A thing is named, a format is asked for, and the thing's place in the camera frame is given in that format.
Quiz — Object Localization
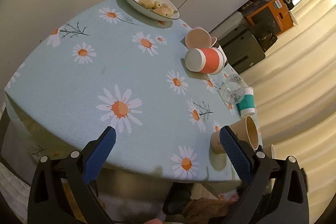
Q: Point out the dark grey suitcase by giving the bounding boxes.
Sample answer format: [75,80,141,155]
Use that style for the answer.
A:
[210,11,265,74]

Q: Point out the white floral plate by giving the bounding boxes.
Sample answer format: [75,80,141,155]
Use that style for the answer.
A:
[126,0,180,22]

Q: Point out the cream curtain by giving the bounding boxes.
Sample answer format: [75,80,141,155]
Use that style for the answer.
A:
[242,0,335,223]

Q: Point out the teal banded paper cup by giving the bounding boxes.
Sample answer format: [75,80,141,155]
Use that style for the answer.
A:
[237,87,256,117]

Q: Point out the black banded paper cup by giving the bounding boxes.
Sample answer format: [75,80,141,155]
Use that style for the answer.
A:
[211,37,228,67]

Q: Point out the blue daisy tablecloth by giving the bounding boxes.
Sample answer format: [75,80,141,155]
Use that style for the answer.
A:
[5,0,240,181]

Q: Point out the orange Philips cardboard box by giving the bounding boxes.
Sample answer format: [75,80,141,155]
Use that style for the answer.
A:
[239,0,294,36]

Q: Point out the pink paper cup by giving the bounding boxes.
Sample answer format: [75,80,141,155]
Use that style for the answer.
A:
[185,27,217,50]

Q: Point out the cookies on plate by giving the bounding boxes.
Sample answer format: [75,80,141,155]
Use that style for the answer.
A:
[138,0,174,18]

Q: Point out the clear glass cup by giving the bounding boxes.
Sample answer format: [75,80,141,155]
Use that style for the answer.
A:
[219,74,248,104]

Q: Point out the plain brown paper cup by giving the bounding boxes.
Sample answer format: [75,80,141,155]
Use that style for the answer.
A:
[210,115,259,154]

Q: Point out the orange banded paper cup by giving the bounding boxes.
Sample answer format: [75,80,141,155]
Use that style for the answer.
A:
[185,48,227,75]

